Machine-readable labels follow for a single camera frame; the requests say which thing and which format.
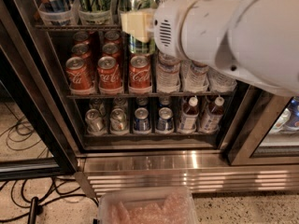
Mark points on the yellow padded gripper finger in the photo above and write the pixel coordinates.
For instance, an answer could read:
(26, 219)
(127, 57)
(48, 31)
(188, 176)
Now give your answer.
(139, 24)

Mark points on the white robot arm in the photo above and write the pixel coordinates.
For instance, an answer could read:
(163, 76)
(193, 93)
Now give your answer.
(253, 41)

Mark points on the coca-cola can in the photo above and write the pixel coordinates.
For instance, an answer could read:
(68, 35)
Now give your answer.
(113, 50)
(83, 51)
(139, 72)
(109, 73)
(78, 74)

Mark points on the front right Coca-Cola can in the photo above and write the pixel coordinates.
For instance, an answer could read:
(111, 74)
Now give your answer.
(139, 72)

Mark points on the front middle Coca-Cola can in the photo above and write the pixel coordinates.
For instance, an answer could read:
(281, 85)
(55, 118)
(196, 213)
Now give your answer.
(109, 73)

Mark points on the front left Coca-Cola can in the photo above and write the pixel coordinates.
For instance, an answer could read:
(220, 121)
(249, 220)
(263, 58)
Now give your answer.
(78, 74)

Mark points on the blue can bottom left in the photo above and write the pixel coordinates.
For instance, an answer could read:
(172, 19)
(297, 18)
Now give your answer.
(142, 120)

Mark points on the blue can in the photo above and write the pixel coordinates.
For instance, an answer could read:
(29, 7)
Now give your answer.
(165, 120)
(142, 120)

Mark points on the blue can bottom right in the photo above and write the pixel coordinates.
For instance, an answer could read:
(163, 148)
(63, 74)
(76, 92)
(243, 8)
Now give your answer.
(165, 120)

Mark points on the silver can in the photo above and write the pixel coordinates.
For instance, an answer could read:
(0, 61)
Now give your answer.
(118, 120)
(94, 120)

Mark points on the silver can bottom left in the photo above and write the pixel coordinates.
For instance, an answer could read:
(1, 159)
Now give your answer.
(94, 120)

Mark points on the stainless steel fridge base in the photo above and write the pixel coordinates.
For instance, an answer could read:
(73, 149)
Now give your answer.
(200, 171)

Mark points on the fridge glass door right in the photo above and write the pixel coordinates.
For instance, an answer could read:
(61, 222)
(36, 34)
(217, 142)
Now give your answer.
(264, 138)

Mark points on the front left water bottle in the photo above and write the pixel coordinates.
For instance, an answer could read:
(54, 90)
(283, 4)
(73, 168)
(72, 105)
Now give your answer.
(167, 70)

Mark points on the water bottle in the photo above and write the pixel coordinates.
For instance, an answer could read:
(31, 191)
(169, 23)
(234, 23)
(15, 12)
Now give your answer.
(196, 75)
(220, 82)
(167, 70)

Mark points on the front middle water bottle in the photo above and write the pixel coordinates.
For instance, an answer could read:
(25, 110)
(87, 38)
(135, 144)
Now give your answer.
(196, 75)

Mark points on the front right water bottle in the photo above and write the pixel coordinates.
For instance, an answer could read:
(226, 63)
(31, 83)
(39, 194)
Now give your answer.
(220, 82)

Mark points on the left tea bottle white cap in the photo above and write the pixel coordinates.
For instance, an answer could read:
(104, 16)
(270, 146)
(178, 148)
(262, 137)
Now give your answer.
(189, 114)

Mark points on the tea bottle white cap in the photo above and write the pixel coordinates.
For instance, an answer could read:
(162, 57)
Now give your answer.
(189, 114)
(212, 115)

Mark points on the right tea bottle white cap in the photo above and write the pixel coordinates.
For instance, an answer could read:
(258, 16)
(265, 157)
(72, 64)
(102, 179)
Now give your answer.
(212, 115)

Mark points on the clear plastic bin foreground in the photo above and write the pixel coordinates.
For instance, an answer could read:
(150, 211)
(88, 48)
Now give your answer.
(158, 205)

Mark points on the middle wire shelf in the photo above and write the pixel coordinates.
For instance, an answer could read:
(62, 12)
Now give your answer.
(153, 94)

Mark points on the wire shelf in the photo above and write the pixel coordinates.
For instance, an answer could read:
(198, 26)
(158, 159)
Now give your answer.
(79, 27)
(153, 94)

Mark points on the top wire shelf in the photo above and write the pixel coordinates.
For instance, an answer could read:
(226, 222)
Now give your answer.
(79, 27)

